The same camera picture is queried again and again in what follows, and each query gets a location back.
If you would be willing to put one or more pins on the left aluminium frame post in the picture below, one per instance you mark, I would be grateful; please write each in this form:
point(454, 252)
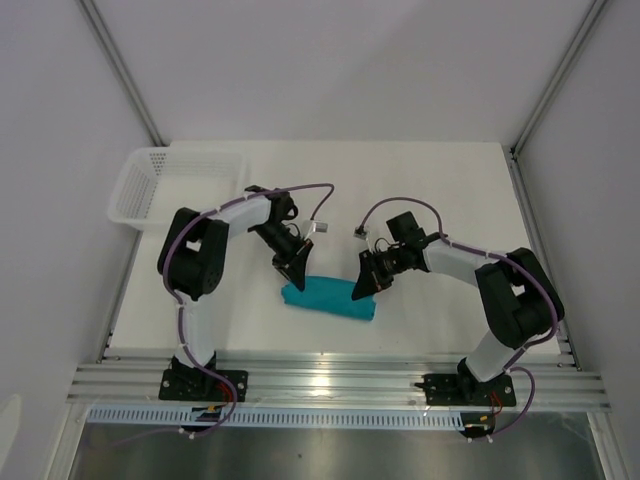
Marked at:
point(107, 44)

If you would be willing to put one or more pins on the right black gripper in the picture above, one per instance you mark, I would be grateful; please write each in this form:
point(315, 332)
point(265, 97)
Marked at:
point(371, 280)

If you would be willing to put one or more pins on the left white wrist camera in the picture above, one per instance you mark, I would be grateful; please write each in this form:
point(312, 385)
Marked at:
point(310, 227)

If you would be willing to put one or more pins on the aluminium mounting rail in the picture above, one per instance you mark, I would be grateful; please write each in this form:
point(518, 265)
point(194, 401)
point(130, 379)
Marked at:
point(335, 380)

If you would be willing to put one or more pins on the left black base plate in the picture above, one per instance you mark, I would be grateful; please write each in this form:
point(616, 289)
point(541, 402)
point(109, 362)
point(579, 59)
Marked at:
point(195, 386)

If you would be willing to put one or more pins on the aluminium frame post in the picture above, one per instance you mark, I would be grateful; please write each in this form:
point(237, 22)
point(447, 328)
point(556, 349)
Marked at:
point(107, 44)
point(569, 59)

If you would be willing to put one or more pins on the white plastic basket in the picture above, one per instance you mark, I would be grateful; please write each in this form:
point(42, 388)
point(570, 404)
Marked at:
point(155, 182)

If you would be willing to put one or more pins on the left side aluminium rail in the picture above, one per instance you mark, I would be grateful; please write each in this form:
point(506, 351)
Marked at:
point(115, 307)

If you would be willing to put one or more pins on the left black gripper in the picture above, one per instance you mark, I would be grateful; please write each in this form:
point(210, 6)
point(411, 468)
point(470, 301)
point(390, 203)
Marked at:
point(293, 264)

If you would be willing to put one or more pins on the teal t-shirt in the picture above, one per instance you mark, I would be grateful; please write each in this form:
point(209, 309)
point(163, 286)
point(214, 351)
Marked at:
point(331, 296)

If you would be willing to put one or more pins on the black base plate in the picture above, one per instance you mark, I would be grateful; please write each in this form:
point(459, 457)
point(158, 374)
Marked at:
point(442, 389)
point(195, 386)

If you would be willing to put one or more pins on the right aluminium frame post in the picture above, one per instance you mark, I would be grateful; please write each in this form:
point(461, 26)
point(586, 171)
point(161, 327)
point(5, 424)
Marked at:
point(569, 59)

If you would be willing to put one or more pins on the right side aluminium rail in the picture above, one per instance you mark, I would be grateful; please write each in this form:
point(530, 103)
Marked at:
point(563, 337)

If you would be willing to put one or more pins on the white slotted cable duct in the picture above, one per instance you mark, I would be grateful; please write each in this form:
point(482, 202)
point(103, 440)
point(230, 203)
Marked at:
point(413, 420)

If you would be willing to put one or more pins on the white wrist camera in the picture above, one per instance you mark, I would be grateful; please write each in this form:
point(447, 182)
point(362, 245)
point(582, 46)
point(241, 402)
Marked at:
point(310, 227)
point(362, 232)

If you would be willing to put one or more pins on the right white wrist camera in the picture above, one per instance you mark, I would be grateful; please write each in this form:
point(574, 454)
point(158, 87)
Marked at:
point(362, 232)

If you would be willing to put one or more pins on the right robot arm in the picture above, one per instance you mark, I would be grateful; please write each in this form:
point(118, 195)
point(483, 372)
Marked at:
point(518, 299)

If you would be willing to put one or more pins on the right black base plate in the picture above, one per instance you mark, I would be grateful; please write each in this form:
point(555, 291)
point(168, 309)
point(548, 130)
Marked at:
point(442, 389)

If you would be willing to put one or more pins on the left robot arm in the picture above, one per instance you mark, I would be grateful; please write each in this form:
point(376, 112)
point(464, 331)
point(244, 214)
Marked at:
point(192, 262)

